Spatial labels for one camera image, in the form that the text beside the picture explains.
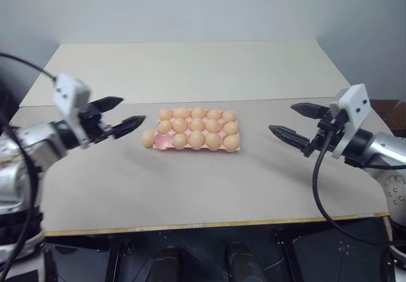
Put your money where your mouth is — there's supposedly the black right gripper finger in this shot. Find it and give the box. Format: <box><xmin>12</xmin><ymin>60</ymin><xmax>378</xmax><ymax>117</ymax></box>
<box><xmin>291</xmin><ymin>102</ymin><xmax>331</xmax><ymax>120</ymax></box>
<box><xmin>268</xmin><ymin>124</ymin><xmax>311</xmax><ymax>153</ymax></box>

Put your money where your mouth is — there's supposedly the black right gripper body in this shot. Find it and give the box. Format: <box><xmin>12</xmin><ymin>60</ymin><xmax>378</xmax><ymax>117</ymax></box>
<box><xmin>302</xmin><ymin>108</ymin><xmax>348</xmax><ymax>158</ymax></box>

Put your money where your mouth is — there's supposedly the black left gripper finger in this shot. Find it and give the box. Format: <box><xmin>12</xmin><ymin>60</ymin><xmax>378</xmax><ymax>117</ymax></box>
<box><xmin>89</xmin><ymin>96</ymin><xmax>124</xmax><ymax>115</ymax></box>
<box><xmin>110</xmin><ymin>115</ymin><xmax>147</xmax><ymax>141</ymax></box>

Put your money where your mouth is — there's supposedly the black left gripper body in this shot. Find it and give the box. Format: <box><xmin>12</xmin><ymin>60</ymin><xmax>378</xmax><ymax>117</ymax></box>
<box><xmin>77</xmin><ymin>102</ymin><xmax>115</xmax><ymax>146</ymax></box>

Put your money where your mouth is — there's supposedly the pink egg tray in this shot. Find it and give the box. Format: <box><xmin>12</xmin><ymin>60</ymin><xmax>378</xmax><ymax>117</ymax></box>
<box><xmin>153</xmin><ymin>108</ymin><xmax>242</xmax><ymax>153</ymax></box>

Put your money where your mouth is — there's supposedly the brown cardboard box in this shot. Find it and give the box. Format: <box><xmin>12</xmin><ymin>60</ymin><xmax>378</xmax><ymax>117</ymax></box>
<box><xmin>369</xmin><ymin>99</ymin><xmax>406</xmax><ymax>136</ymax></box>

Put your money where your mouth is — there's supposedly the dark rounded shape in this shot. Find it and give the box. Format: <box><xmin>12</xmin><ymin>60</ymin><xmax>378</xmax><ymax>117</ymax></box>
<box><xmin>224</xmin><ymin>241</ymin><xmax>259</xmax><ymax>282</ymax></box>
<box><xmin>151</xmin><ymin>246</ymin><xmax>183</xmax><ymax>282</ymax></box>

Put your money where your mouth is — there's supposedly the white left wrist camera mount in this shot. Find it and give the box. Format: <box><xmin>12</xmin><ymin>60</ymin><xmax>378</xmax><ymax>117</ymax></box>
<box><xmin>51</xmin><ymin>74</ymin><xmax>92</xmax><ymax>150</ymax></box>

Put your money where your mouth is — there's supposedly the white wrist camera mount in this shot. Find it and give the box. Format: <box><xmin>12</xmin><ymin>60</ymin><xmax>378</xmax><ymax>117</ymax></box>
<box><xmin>51</xmin><ymin>74</ymin><xmax>92</xmax><ymax>150</ymax></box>
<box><xmin>329</xmin><ymin>83</ymin><xmax>372</xmax><ymax>160</ymax></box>

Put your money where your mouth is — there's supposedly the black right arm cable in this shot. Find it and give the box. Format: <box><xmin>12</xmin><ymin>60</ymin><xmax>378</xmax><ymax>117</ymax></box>
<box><xmin>312</xmin><ymin>110</ymin><xmax>406</xmax><ymax>247</ymax></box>

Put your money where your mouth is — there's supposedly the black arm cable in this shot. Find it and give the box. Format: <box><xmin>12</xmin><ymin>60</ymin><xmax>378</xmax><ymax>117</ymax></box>
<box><xmin>0</xmin><ymin>53</ymin><xmax>60</xmax><ymax>279</ymax></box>
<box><xmin>312</xmin><ymin>110</ymin><xmax>406</xmax><ymax>247</ymax></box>

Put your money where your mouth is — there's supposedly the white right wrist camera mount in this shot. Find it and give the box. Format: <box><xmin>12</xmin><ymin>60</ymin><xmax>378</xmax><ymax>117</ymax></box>
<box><xmin>329</xmin><ymin>83</ymin><xmax>372</xmax><ymax>160</ymax></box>

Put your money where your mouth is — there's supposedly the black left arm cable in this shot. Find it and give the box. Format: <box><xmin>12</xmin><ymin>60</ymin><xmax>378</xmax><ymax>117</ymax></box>
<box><xmin>0</xmin><ymin>53</ymin><xmax>60</xmax><ymax>279</ymax></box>

